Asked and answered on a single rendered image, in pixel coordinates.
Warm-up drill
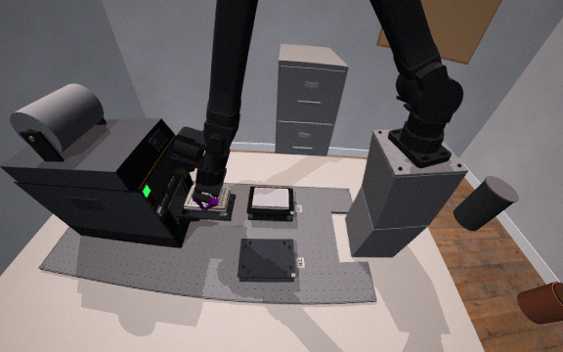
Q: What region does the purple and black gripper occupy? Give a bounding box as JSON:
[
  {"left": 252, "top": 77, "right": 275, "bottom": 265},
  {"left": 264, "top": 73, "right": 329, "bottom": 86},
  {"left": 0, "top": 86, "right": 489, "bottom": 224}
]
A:
[{"left": 192, "top": 164, "right": 227, "bottom": 210}]

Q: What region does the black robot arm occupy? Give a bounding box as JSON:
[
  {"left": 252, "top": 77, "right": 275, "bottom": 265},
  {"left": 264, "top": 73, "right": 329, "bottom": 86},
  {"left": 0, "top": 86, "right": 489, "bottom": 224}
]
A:
[{"left": 171, "top": 0, "right": 463, "bottom": 187}]

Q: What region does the black rectangular frame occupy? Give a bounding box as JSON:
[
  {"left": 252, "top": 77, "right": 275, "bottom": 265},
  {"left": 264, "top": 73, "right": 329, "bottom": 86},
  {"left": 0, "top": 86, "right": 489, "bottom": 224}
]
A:
[{"left": 246, "top": 187, "right": 294, "bottom": 222}]

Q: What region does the grey roll on black bracket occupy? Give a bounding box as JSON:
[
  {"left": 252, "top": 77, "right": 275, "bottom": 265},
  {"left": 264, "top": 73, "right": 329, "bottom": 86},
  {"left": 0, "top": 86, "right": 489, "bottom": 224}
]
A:
[{"left": 10, "top": 83, "right": 104, "bottom": 154}]

